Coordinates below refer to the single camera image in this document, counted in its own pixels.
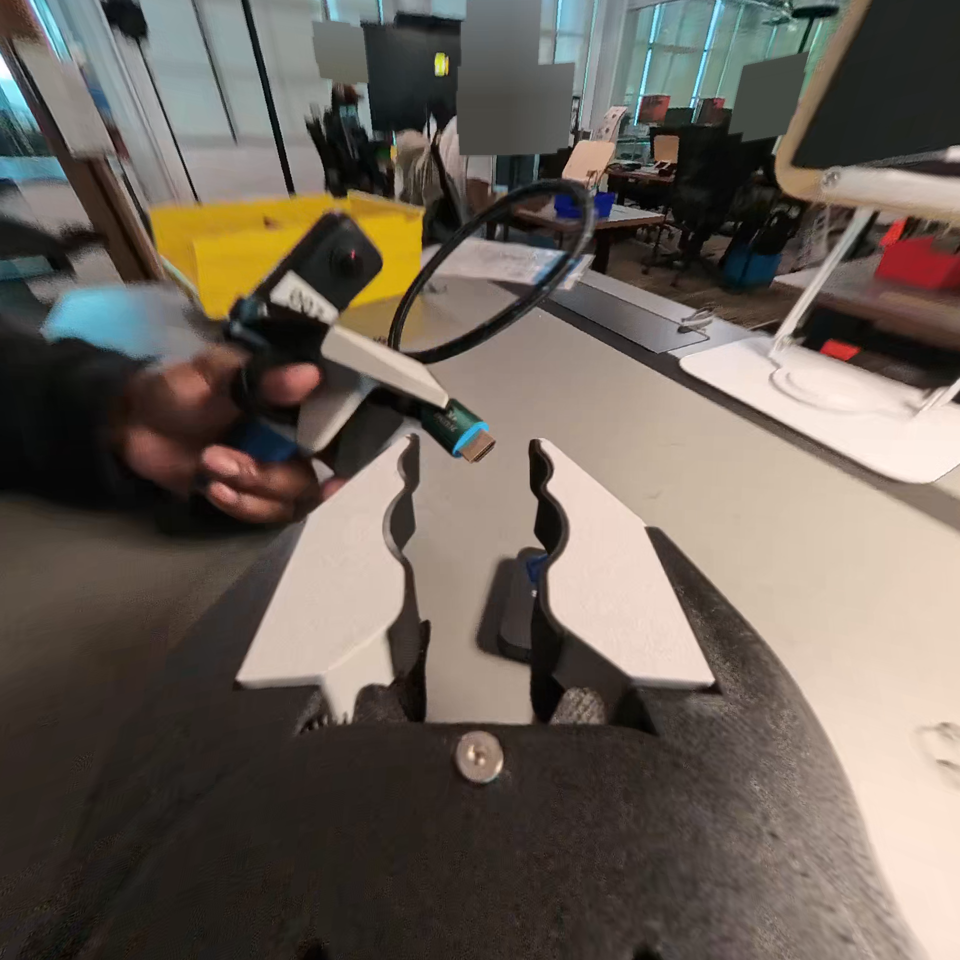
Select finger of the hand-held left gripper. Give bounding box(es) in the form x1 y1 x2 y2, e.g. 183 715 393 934
317 324 453 411
294 373 378 456

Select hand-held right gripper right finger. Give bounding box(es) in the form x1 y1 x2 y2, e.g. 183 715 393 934
528 437 717 723

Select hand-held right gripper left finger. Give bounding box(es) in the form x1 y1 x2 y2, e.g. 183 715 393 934
234 433 432 723

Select braided hdmi cable green plugs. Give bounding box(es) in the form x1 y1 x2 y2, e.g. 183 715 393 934
388 180 599 465

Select yellow plastic bin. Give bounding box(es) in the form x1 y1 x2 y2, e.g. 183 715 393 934
148 191 426 320

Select black square hub with cable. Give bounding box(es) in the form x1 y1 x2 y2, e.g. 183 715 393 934
480 547 552 663

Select person's left forearm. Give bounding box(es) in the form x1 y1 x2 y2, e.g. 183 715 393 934
0 315 151 496

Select person's left hand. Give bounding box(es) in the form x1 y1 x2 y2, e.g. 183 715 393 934
112 345 346 526

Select black metal pole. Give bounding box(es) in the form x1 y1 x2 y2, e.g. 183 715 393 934
241 0 297 198

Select white paper sheet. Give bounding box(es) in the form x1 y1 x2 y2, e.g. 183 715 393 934
420 238 597 294

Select dark flat desk panel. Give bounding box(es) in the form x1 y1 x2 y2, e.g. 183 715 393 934
551 281 711 355

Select small blue plastic bin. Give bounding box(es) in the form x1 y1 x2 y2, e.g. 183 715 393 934
553 191 618 220

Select blue bag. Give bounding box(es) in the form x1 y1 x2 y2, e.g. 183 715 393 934
721 238 783 292

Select black office chair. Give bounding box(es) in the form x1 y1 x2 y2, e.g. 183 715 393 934
648 127 751 286

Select red plastic bin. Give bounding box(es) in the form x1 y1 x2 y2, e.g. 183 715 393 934
873 234 960 292

